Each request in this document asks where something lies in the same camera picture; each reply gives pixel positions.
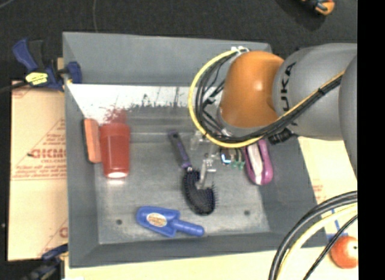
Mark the black cylinder on white bracket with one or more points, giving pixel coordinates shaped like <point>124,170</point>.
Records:
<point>279,138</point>

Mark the orange round fruit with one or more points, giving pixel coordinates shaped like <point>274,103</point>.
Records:
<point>344,253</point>

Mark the purple and white oval object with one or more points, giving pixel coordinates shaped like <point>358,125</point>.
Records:
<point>259,164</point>

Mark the purple and black hairbrush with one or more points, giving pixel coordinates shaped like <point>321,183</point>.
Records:
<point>198,200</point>

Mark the orange sponge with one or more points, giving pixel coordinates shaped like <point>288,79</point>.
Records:
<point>92,140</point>

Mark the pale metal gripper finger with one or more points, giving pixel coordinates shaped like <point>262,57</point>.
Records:
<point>204,179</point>
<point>199,141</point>

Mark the brown cardboard board red print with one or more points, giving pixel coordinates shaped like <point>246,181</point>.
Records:
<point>36,197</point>

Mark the grey metal bin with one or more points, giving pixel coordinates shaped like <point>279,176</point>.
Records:
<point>150,62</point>

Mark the red plastic cup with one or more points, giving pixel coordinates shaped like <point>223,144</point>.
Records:
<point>115,149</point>

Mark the blue toy trowel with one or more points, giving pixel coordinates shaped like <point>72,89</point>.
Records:
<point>159,220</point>

